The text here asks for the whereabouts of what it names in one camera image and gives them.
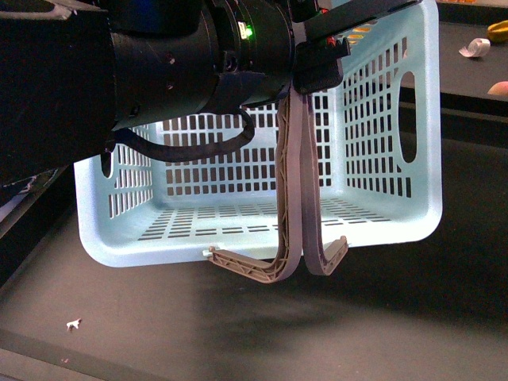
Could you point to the light blue plastic basket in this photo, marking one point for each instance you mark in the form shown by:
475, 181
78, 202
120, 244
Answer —
378, 160

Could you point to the white paper scrap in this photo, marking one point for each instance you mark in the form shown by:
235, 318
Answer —
71, 325

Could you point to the pink peach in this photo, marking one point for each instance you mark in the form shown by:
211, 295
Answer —
499, 89

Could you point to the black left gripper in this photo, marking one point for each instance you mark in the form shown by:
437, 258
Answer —
317, 63

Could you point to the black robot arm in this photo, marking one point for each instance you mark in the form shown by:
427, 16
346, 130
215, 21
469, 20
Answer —
77, 76

